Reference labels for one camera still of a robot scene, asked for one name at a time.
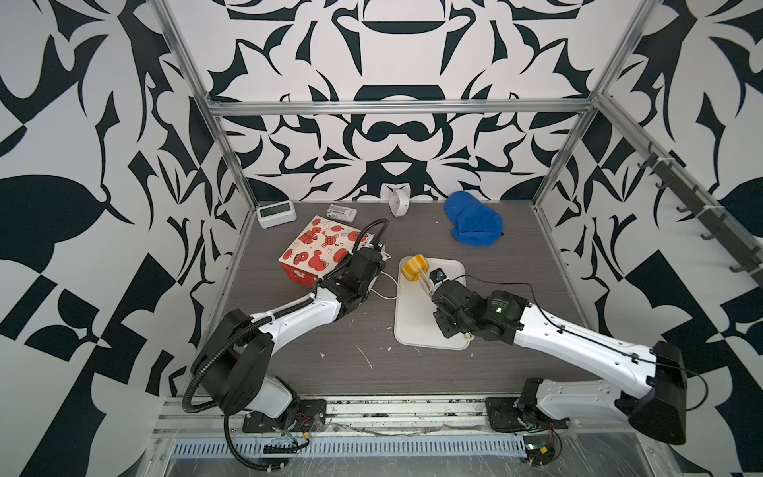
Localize white plastic tray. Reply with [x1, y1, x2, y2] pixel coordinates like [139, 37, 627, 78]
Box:
[393, 256, 470, 351]

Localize yellow fake bread bun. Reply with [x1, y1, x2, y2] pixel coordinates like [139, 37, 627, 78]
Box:
[401, 254, 429, 282]

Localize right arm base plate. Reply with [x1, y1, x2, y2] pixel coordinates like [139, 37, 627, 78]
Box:
[485, 397, 568, 433]

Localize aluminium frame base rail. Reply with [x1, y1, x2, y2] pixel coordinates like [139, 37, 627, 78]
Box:
[144, 395, 670, 472]

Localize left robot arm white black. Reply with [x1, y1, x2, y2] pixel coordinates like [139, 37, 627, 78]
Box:
[182, 246, 385, 421]

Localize black corrugated cable hose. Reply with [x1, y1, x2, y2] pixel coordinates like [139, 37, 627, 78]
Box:
[181, 217, 391, 472]

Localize white digital clock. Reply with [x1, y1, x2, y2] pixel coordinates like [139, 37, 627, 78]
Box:
[256, 200, 297, 230]

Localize red white paper bag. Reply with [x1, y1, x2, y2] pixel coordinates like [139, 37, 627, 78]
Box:
[278, 216, 391, 289]

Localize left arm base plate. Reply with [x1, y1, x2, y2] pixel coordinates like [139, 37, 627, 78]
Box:
[242, 399, 328, 433]

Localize grey wall hook rail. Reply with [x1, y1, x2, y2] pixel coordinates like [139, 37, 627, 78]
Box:
[639, 142, 762, 287]

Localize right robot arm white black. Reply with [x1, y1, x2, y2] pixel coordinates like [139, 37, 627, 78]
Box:
[430, 279, 689, 445]

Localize blue cap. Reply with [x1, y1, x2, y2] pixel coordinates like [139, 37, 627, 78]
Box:
[444, 191, 504, 246]

